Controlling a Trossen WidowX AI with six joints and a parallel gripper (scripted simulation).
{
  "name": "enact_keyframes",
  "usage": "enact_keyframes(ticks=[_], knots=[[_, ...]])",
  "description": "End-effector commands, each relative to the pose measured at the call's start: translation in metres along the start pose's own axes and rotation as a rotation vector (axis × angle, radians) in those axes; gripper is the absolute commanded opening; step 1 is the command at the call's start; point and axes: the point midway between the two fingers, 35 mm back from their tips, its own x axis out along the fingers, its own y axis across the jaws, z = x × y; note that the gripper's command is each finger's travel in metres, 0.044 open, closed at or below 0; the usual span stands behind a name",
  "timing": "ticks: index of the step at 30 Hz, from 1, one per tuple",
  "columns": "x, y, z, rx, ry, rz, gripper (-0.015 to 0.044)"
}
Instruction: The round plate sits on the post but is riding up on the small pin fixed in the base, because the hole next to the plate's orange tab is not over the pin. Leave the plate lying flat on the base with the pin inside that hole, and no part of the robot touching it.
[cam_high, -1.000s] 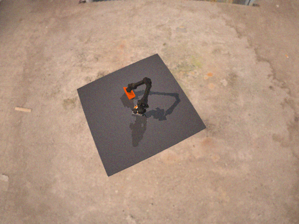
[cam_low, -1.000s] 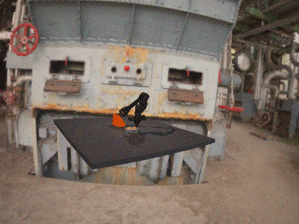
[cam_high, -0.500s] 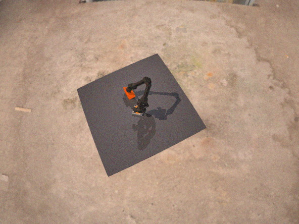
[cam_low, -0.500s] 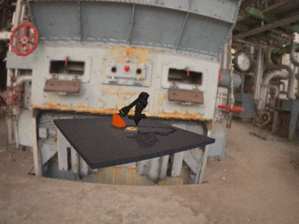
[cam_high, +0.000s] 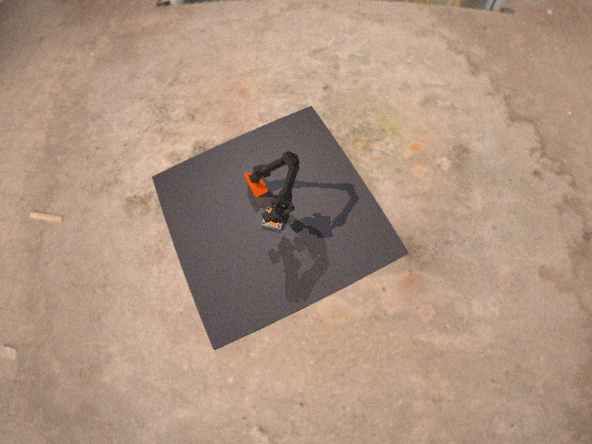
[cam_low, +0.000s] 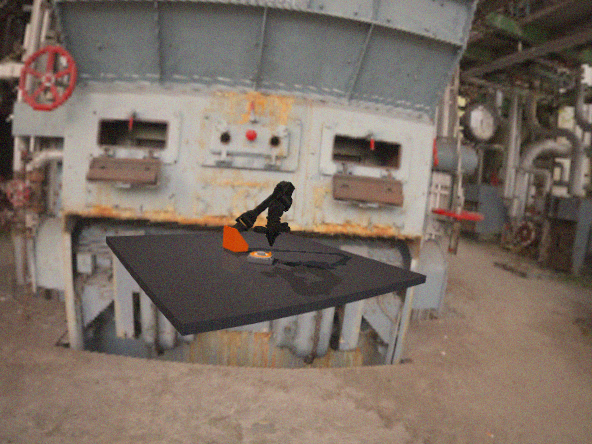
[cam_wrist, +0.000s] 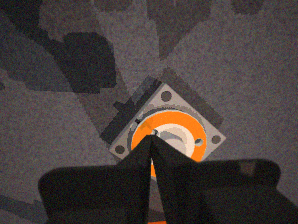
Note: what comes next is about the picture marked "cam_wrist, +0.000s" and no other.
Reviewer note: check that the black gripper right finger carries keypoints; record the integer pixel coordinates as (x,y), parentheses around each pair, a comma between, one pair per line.
(181,179)

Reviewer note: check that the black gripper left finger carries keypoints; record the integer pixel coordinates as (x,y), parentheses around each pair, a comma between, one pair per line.
(126,184)

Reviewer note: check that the orange round plate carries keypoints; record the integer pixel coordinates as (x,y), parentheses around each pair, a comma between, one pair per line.
(174,122)

